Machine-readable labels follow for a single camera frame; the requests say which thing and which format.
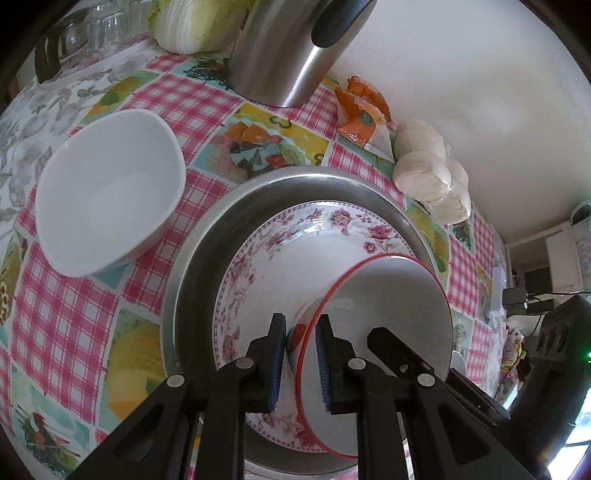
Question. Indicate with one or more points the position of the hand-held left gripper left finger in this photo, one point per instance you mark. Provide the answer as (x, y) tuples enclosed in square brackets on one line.
[(276, 364)]

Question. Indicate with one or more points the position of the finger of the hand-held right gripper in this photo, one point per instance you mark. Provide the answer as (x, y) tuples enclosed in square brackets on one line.
[(388, 350)]

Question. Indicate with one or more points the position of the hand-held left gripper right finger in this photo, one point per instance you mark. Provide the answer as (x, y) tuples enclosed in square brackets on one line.
[(323, 364)]

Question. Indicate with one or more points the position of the strawberry print bowl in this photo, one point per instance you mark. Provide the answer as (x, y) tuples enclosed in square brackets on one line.
[(383, 314)]

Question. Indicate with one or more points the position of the pink floral plate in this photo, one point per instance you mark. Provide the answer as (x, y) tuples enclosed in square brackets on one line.
[(277, 277)]

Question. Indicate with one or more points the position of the stainless steel basin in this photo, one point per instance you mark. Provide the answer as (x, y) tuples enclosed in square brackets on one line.
[(194, 286)]

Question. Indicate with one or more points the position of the black charger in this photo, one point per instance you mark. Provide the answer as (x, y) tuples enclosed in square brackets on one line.
[(519, 300)]

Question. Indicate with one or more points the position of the white power strip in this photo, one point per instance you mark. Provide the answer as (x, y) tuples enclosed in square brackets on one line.
[(499, 290)]

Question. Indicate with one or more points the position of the white cutout rack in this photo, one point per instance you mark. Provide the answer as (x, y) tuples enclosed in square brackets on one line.
[(561, 258)]

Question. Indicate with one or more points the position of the bag of steamed buns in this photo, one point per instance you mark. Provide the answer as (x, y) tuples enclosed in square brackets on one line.
[(425, 175)]

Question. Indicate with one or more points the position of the pink checked tablecloth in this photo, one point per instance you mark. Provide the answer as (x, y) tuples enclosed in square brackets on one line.
[(60, 323)]

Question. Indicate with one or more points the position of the orange snack packet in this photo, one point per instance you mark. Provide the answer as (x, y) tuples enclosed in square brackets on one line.
[(364, 120)]

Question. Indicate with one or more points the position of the small white bowl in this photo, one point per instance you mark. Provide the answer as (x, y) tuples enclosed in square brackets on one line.
[(106, 198)]

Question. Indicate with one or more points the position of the stainless steel thermos jug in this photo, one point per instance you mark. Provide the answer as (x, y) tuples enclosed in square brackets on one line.
[(277, 60)]

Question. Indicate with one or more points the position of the napa cabbage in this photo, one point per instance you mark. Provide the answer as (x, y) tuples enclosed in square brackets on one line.
[(194, 27)]

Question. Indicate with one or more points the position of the clear drinking glass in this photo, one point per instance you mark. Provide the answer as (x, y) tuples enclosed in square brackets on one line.
[(104, 23), (131, 18)]

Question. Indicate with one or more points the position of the dark glass jar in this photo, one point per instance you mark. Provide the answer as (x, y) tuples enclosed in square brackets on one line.
[(60, 46)]

